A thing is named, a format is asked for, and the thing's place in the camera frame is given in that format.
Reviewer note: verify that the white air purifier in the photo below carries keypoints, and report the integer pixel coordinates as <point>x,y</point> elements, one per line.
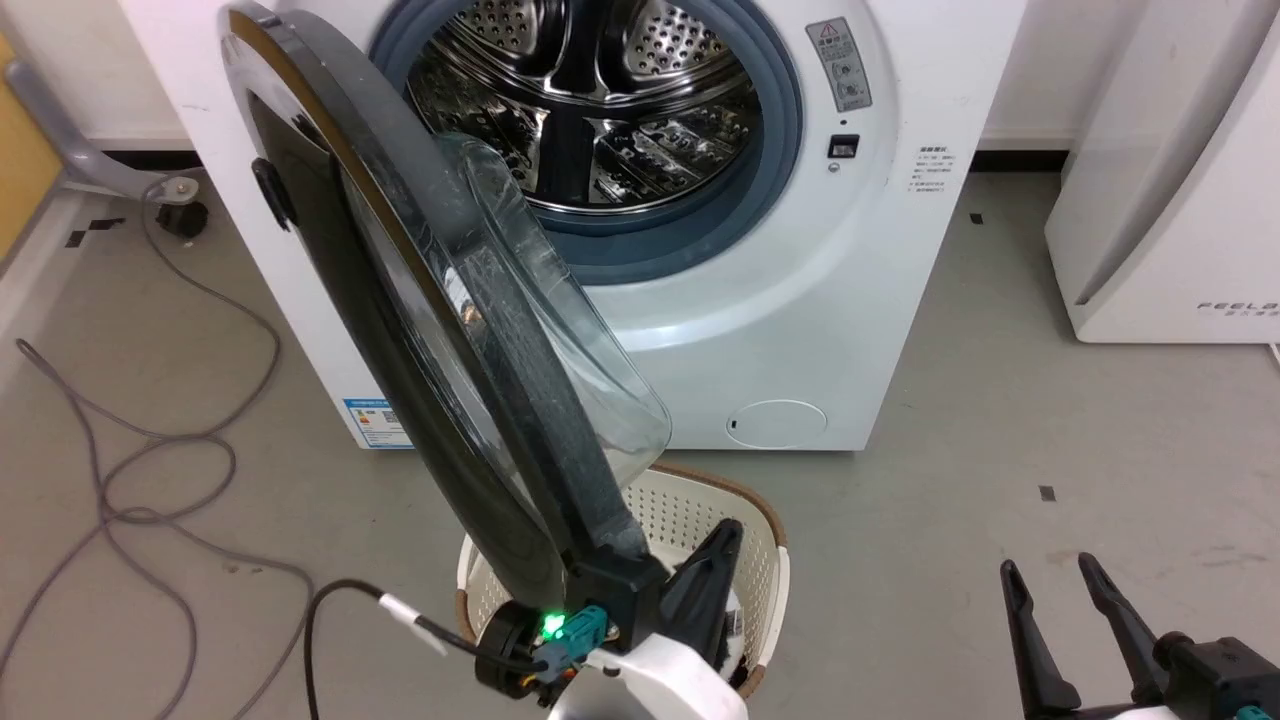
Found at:
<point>1180,200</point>

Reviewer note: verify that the black round washing machine door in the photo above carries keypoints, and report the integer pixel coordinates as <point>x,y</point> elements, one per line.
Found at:
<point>380,330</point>

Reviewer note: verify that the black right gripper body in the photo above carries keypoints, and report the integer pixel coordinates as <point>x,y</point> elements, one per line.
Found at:
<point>1225,675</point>

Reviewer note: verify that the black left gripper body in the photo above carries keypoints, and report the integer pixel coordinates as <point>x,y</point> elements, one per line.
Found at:
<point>615,600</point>

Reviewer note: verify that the black caster wheel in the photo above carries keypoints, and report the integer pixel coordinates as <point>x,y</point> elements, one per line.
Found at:
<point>183,216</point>

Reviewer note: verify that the round white filter cover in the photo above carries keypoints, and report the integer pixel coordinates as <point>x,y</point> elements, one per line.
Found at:
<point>777,424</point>

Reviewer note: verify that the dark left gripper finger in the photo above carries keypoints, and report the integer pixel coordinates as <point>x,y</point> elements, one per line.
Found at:
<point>705,590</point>
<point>603,505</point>

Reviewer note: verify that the grey-blue rubber door gasket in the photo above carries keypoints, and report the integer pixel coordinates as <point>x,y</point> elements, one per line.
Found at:
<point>775,130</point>

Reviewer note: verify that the blue energy label sticker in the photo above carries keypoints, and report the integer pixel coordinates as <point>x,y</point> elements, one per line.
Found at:
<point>378,425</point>

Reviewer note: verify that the white perforated laundry basket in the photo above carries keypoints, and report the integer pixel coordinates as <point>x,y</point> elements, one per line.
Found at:
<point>680,510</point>

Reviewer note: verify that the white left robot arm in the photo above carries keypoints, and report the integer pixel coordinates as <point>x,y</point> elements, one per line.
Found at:
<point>660,690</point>

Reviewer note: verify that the white front-load washing machine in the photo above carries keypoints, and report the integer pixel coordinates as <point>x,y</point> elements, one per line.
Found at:
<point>800,280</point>

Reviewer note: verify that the yellow wooden panel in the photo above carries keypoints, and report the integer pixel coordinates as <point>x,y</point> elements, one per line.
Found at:
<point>22,150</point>

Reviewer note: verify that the grey chair base leg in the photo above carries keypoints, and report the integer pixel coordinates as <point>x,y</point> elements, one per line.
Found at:
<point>70,130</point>

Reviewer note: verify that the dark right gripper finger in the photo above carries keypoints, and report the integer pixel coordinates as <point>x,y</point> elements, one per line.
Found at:
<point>1035,650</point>
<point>1125,620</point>

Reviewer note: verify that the perforated steel washer drum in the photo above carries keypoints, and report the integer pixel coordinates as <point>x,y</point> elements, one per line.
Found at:
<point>640,110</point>

